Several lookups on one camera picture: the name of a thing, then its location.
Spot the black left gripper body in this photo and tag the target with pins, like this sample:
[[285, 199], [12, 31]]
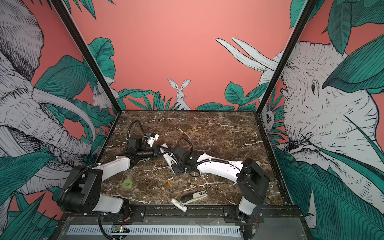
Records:
[[155, 152]]

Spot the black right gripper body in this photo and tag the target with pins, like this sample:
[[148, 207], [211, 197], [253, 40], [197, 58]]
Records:
[[179, 169]]

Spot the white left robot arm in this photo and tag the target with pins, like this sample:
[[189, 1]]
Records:
[[82, 190]]

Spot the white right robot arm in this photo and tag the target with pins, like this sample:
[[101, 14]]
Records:
[[252, 180]]

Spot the grey black remote control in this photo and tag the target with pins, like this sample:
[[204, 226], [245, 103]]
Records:
[[193, 197]]

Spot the small white remote control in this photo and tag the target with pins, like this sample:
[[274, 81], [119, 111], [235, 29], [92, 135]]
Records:
[[179, 205]]

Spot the green tape roll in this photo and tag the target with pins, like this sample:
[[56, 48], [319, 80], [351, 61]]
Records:
[[127, 184]]

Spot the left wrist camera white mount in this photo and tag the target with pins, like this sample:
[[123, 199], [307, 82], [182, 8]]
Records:
[[151, 139]]

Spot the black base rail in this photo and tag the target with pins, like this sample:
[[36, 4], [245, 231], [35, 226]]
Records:
[[230, 213]]

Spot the white perforated cable duct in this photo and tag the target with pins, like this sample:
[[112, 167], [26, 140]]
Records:
[[156, 230]]

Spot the black enclosure corner post left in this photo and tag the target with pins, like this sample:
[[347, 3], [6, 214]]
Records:
[[83, 47]]

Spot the black enclosure corner post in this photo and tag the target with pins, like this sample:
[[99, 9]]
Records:
[[298, 29], [83, 47]]

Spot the black enclosure corner post right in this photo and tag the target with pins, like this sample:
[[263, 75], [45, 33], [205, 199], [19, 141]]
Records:
[[298, 29]]

